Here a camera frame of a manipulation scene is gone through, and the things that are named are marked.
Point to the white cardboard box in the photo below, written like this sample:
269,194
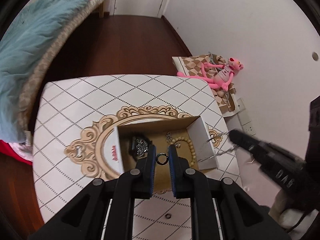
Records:
191,133

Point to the black watch in box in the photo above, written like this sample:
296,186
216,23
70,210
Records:
139,146

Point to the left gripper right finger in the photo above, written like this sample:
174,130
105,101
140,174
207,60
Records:
180,181

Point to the beige patterned mattress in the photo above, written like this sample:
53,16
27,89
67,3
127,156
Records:
31,87

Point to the wall socket strip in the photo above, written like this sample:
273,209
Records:
244,119

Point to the light blue duvet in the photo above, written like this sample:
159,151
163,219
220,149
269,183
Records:
25,41

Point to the pink panther plush toy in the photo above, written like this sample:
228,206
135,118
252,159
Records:
224,76

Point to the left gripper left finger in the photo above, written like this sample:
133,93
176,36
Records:
145,182

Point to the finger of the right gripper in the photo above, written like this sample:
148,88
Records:
262,147

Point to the patterned tablecloth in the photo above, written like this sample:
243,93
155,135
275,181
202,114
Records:
74,141

